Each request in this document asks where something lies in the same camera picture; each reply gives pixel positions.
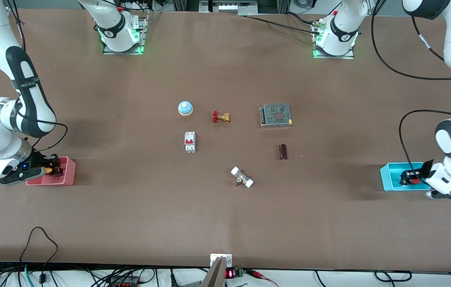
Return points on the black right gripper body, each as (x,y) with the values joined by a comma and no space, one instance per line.
(40,161)

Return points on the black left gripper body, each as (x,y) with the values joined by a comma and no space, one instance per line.
(422,172)

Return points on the red push button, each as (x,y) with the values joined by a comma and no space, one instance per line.
(416,181)

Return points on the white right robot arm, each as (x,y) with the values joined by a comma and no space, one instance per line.
(30,99)

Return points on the pink plastic bin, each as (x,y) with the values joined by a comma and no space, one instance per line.
(68,175)

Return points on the blue plastic bin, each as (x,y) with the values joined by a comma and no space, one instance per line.
(389,179)

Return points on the dark brown cylindrical capacitor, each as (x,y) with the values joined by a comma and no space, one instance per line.
(283,152)

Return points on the orange black power strip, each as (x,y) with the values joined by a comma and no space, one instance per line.
(124,284)

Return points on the white red circuit breaker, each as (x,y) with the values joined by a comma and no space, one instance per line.
(190,142)

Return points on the blue service bell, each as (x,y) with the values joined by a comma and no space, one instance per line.
(185,108)

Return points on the metal mesh power supply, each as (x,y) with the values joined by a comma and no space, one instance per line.
(276,114)

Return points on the metal fitting white caps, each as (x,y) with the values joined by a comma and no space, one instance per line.
(242,177)

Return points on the red alligator clip lead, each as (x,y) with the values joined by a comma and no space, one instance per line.
(259,275)

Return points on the grey metal pole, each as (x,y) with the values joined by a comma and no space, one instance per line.
(215,275)

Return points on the red LED display module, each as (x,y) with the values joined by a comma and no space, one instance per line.
(231,273)

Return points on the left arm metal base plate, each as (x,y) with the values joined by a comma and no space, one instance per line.
(349,56)

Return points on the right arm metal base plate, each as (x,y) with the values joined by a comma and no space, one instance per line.
(142,40)

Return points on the white mounting bracket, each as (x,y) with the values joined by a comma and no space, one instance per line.
(214,258)

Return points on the aluminium frame rail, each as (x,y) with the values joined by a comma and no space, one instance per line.
(205,6)

